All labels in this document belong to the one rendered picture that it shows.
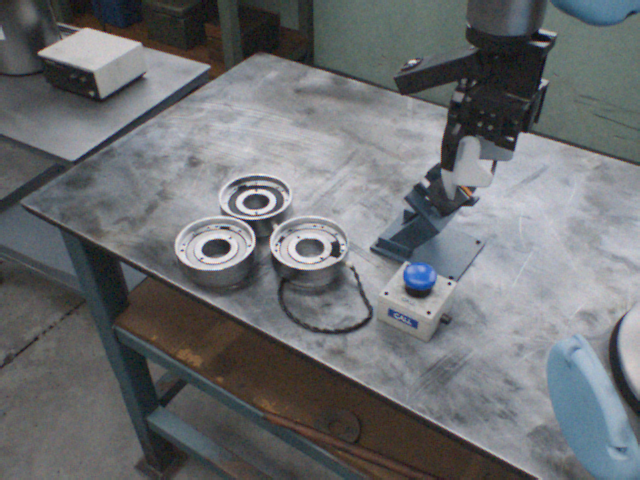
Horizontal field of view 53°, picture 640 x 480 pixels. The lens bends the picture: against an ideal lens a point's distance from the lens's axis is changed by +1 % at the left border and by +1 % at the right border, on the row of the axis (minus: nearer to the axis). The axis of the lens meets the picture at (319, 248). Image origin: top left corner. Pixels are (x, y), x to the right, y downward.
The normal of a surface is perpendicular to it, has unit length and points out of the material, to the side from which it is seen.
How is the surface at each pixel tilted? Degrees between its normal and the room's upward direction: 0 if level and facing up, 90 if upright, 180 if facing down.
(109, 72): 90
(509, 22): 90
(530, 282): 0
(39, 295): 0
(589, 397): 97
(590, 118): 90
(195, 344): 0
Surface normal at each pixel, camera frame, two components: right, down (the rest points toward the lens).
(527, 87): -0.57, 0.56
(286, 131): -0.01, -0.73
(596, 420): -0.97, 0.23
